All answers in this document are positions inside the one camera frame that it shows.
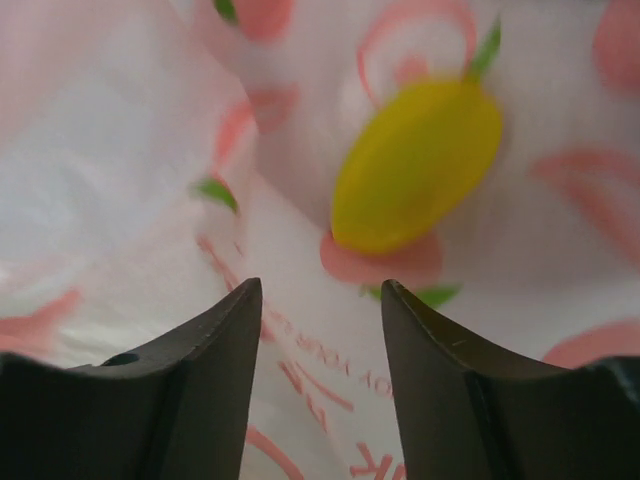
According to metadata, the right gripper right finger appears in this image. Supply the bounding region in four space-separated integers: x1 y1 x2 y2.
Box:
381 280 639 479

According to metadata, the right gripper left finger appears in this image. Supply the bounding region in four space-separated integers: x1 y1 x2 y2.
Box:
1 279 262 479

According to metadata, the pink plastic bag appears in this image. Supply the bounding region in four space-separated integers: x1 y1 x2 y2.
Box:
1 1 639 479

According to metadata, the yellow fake banana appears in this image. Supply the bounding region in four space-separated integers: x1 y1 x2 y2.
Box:
331 78 503 254

